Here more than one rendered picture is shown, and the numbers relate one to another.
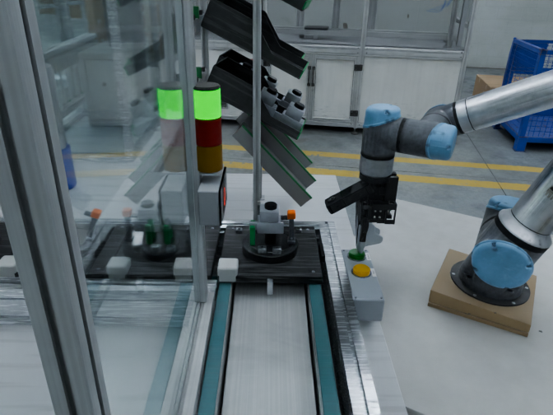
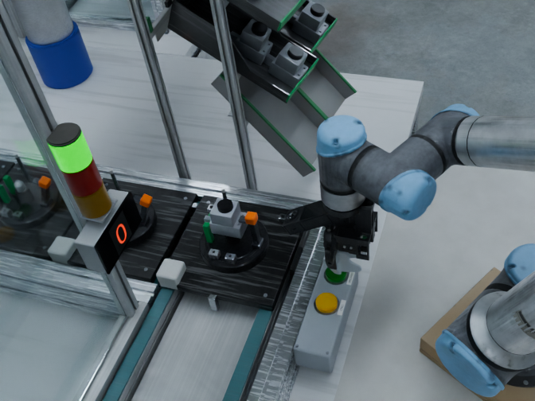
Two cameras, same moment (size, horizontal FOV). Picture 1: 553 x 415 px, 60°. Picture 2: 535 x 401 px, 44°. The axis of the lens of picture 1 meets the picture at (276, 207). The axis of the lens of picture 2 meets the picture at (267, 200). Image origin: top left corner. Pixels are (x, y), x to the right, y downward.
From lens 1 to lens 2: 0.66 m
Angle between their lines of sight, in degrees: 29
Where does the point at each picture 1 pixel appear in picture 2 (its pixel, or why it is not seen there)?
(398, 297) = (389, 329)
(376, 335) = (329, 383)
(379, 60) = not seen: outside the picture
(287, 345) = (202, 387)
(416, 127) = (372, 172)
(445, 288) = not seen: hidden behind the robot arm
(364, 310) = (308, 360)
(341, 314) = (267, 368)
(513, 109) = (524, 165)
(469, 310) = not seen: hidden behind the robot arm
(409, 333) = (370, 390)
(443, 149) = (398, 212)
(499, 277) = (462, 379)
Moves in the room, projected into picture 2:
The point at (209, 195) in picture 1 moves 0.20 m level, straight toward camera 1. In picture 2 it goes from (86, 247) to (31, 362)
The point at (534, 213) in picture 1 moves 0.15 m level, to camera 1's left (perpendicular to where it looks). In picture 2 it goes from (501, 330) to (392, 305)
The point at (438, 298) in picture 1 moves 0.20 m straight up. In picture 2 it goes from (428, 349) to (436, 286)
